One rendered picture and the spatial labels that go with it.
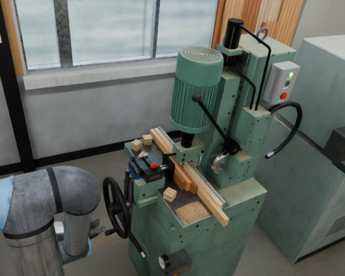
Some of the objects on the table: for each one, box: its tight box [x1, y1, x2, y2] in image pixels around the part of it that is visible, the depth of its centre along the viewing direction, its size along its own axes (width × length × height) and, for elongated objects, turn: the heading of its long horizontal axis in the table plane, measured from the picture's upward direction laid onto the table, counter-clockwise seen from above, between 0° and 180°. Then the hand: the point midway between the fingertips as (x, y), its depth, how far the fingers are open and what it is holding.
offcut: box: [131, 139, 142, 152], centre depth 164 cm, size 4×4×4 cm
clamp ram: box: [160, 153, 175, 180], centre depth 148 cm, size 9×8×9 cm
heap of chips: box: [175, 200, 210, 225], centre depth 134 cm, size 8×12×3 cm
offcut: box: [163, 187, 177, 203], centre depth 139 cm, size 4×4×4 cm
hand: (102, 229), depth 149 cm, fingers closed
